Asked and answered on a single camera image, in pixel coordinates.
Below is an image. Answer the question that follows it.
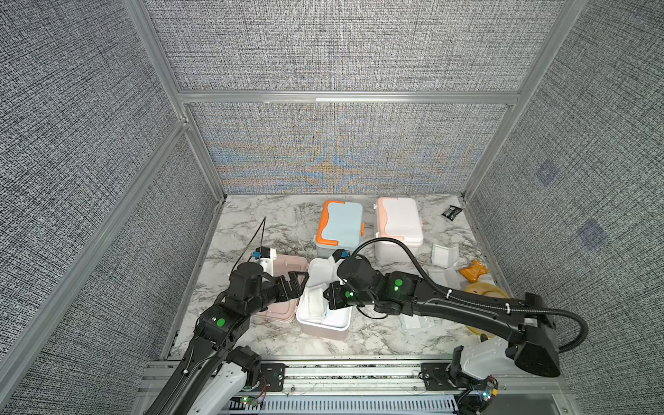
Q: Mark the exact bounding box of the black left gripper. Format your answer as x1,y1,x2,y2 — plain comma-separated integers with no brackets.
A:
246,270,309,317

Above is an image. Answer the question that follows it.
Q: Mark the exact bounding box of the pink white medicine box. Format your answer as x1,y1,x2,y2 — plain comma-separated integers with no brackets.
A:
255,255,352,341

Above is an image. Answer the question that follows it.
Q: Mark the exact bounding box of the blue orange medicine box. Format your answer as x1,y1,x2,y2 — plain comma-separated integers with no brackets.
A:
315,200,365,259

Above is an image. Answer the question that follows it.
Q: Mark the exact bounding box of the white pink medicine chest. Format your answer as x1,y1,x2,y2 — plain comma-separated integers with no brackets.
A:
373,197,424,265

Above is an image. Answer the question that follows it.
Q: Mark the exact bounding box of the clear plastic gauze box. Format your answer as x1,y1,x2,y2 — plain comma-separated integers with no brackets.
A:
428,245,459,285

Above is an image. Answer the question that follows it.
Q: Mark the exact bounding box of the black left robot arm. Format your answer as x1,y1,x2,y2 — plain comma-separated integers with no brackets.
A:
147,262,309,414

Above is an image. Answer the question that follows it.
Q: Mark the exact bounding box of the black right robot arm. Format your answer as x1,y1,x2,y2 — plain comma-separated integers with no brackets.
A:
323,238,589,377

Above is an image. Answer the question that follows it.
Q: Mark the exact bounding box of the orange plastic toy piece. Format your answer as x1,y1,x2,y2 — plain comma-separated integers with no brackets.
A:
459,260,489,283

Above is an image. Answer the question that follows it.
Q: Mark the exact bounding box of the black foil sachet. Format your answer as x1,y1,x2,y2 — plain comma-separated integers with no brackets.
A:
442,205,463,221

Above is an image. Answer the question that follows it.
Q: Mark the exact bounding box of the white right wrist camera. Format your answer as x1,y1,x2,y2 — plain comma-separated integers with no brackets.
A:
330,249,350,264

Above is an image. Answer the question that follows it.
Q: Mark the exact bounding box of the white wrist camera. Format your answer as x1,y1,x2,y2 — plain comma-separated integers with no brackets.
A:
252,247,277,276
330,249,350,264

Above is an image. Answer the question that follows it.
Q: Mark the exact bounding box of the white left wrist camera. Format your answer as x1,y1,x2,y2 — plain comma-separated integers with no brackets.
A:
252,247,277,276

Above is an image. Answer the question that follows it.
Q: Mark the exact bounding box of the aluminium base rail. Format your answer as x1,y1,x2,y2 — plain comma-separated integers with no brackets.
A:
139,357,577,415

